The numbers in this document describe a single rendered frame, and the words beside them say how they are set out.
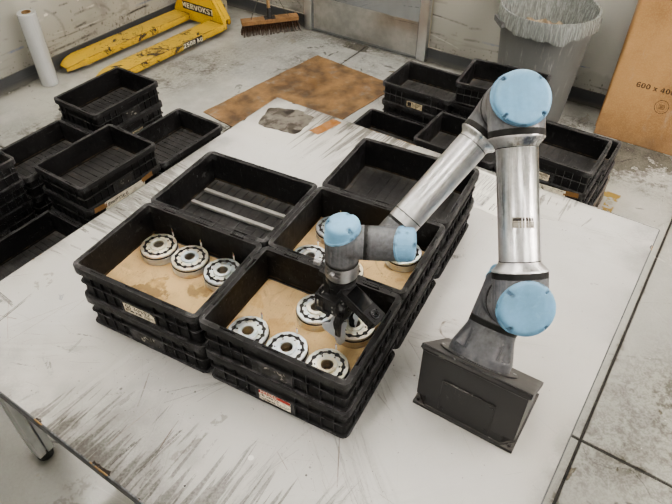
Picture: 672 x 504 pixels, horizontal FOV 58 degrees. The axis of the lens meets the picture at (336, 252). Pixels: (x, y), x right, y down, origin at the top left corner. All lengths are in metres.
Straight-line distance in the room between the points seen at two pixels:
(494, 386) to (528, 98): 0.61
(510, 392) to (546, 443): 0.24
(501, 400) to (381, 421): 0.31
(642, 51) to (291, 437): 3.15
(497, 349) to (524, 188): 0.37
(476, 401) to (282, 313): 0.53
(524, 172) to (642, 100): 2.82
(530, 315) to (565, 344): 0.51
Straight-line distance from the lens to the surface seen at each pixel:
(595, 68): 4.35
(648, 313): 3.02
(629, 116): 4.10
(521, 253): 1.30
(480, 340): 1.43
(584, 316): 1.89
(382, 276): 1.68
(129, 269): 1.79
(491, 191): 2.25
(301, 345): 1.48
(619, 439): 2.55
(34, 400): 1.75
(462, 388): 1.46
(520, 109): 1.28
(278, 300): 1.62
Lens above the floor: 2.01
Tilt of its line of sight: 43 degrees down
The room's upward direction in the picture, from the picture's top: straight up
